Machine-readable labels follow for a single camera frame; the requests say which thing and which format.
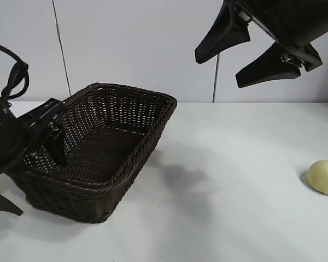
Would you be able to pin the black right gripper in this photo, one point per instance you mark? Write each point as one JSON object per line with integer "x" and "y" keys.
{"x": 289, "y": 19}

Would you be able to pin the pale yellow egg yolk pastry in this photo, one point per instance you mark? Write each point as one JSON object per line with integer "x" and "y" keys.
{"x": 321, "y": 178}

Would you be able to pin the dark brown wicker basket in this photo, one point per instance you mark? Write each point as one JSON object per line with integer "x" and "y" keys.
{"x": 104, "y": 152}

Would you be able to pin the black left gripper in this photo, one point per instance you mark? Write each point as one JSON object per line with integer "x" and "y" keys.
{"x": 5, "y": 136}

